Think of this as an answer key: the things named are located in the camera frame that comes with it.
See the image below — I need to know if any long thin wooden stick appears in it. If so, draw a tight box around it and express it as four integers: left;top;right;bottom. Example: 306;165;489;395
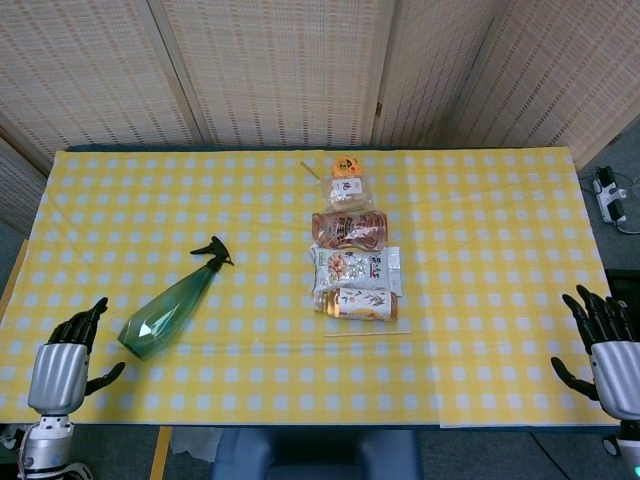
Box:
323;330;412;338

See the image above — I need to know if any black box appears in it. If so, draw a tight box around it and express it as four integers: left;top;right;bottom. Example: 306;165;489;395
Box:
604;268;640;321

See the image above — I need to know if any white power strip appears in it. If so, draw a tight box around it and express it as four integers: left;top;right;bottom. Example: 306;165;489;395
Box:
592;166;631;225

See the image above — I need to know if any orange round snack package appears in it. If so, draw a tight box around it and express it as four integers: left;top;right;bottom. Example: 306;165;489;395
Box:
331;155;365;179

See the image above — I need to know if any yellow floor tape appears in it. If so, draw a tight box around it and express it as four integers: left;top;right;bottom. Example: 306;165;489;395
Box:
149;427;173;480

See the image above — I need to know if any clear bag of rice cakes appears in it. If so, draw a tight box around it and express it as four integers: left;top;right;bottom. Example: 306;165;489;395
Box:
319;175;375;212

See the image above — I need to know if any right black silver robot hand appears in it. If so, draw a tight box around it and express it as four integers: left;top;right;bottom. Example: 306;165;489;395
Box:
550;284;640;422

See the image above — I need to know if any brown snack packet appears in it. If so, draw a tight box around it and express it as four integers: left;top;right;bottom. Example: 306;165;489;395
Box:
311;210;389;250

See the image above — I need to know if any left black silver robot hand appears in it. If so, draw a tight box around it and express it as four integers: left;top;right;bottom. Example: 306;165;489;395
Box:
27;297;127;417

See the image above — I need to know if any yellow white checked tablecloth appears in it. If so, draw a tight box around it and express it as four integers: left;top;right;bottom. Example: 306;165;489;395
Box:
0;149;624;430

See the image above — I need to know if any green plastic bottle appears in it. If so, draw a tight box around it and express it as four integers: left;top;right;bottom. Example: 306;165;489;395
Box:
117;235;236;362

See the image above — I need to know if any white power cable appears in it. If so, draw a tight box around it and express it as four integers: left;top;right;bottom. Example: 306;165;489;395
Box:
615;168;640;236

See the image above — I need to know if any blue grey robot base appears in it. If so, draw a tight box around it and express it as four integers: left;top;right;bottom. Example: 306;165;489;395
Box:
212;427;424;480

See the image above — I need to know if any woven folding screen panel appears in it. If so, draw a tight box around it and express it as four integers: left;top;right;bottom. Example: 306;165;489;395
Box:
449;0;640;172
0;0;207;169
148;0;397;149
372;0;507;149
0;134;49;237

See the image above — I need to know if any tea bottle with white label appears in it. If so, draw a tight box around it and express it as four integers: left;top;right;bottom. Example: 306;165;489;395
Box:
313;287;400;322

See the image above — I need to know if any white peanut snack bag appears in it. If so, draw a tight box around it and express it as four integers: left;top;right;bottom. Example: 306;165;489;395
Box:
308;243;404;297

